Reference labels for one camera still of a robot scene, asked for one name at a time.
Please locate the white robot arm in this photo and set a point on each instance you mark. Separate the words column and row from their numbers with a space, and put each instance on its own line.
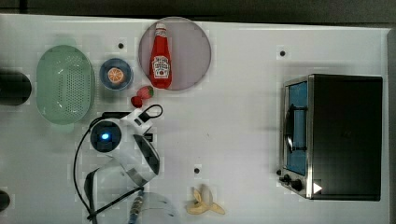
column 116, row 190

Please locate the pink strawberry toy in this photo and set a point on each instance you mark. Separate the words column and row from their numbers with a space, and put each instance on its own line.
column 145, row 92

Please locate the grey round plate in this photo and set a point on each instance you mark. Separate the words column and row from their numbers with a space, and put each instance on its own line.
column 189, row 48

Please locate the red ketchup bottle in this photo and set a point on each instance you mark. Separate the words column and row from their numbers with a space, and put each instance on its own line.
column 160, row 69

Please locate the peeled banana toy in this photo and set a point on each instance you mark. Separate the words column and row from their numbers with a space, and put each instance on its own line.
column 204, row 202

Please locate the small blue bowl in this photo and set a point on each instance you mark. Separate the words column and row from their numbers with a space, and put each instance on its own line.
column 123, row 66

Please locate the orange slice toy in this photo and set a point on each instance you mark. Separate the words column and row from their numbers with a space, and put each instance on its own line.
column 115, row 76

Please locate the black toaster oven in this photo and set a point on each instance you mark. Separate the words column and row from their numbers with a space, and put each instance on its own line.
column 332, row 137

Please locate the green perforated colander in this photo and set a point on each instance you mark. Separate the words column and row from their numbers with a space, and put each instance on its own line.
column 64, row 85

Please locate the black cylindrical cup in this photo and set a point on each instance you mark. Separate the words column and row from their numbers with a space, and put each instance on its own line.
column 15, row 88

